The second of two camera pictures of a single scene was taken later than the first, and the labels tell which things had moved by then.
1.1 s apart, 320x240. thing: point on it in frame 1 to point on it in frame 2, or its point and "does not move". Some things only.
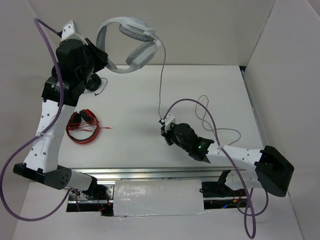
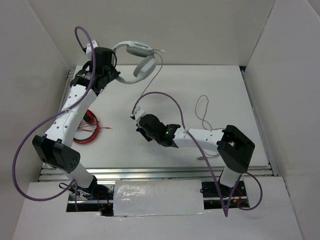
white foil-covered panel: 158,197 does not move
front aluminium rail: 103,175 does not move
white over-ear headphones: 142,56 to 146,66
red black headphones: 84,120 does not move
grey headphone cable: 162,78 to 144,91
